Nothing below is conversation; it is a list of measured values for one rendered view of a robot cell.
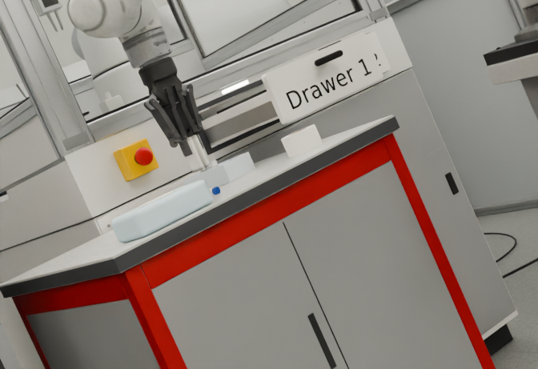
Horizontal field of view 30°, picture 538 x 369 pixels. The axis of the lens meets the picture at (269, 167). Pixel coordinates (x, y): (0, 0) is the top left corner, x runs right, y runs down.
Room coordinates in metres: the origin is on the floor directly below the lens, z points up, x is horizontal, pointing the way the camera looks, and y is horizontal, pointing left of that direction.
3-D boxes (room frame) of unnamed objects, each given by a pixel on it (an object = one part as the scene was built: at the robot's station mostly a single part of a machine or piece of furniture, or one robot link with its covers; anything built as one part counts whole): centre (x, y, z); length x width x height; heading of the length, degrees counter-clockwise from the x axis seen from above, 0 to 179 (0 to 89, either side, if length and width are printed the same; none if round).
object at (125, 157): (2.20, 0.26, 0.88); 0.07 x 0.05 x 0.07; 123
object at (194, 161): (2.05, 0.13, 0.84); 0.03 x 0.01 x 0.07; 48
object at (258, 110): (2.30, -0.07, 0.86); 0.40 x 0.26 x 0.06; 33
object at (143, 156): (2.17, 0.24, 0.88); 0.04 x 0.03 x 0.04; 123
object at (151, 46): (2.06, 0.13, 1.07); 0.09 x 0.09 x 0.06
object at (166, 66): (2.06, 0.13, 1.00); 0.08 x 0.07 x 0.09; 138
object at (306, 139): (1.90, -0.08, 0.78); 0.07 x 0.07 x 0.04
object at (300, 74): (2.13, -0.18, 0.87); 0.29 x 0.02 x 0.11; 123
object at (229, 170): (2.05, 0.10, 0.78); 0.12 x 0.08 x 0.04; 48
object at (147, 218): (1.65, 0.19, 0.78); 0.15 x 0.10 x 0.04; 126
